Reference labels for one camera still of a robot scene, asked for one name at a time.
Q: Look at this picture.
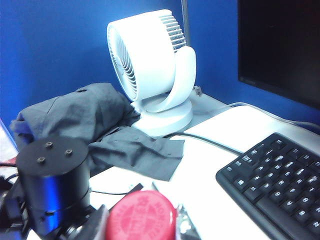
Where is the white cable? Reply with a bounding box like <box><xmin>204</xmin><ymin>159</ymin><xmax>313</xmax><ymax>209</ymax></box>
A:
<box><xmin>224</xmin><ymin>101</ymin><xmax>320</xmax><ymax>129</ymax></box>

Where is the black keyboard cable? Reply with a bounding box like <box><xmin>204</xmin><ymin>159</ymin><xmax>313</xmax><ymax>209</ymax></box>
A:
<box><xmin>163</xmin><ymin>132</ymin><xmax>245</xmax><ymax>155</ymax></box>

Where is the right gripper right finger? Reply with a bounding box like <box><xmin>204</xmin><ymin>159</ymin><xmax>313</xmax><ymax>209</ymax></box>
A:
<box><xmin>174</xmin><ymin>203</ymin><xmax>201</xmax><ymax>240</ymax></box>

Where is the red white plastic package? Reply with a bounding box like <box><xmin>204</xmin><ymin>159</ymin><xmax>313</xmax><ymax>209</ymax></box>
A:
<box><xmin>0</xmin><ymin>119</ymin><xmax>20</xmax><ymax>164</ymax></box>

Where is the white board platform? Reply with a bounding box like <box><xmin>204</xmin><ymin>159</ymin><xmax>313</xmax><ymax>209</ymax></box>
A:
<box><xmin>87</xmin><ymin>104</ymin><xmax>320</xmax><ymax>240</ymax></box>

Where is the white desk fan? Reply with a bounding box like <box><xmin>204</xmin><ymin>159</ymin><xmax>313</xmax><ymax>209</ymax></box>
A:
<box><xmin>106</xmin><ymin>8</ymin><xmax>197</xmax><ymax>138</ymax></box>

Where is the red bottle cap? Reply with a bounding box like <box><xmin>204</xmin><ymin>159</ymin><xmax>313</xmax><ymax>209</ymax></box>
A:
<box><xmin>104</xmin><ymin>189</ymin><xmax>178</xmax><ymax>240</ymax></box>

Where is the dark grey cloth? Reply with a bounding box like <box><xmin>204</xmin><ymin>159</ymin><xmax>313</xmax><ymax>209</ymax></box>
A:
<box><xmin>9</xmin><ymin>82</ymin><xmax>186</xmax><ymax>182</ymax></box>

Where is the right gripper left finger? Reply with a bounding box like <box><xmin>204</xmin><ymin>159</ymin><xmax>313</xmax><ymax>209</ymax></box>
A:
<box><xmin>81</xmin><ymin>204</ymin><xmax>111</xmax><ymax>240</ymax></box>

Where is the black computer monitor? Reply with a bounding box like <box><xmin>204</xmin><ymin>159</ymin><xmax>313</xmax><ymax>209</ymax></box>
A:
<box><xmin>237</xmin><ymin>0</ymin><xmax>320</xmax><ymax>111</ymax></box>

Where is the black computer keyboard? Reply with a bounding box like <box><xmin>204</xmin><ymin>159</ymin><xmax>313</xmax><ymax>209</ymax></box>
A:
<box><xmin>215</xmin><ymin>132</ymin><xmax>320</xmax><ymax>240</ymax></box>

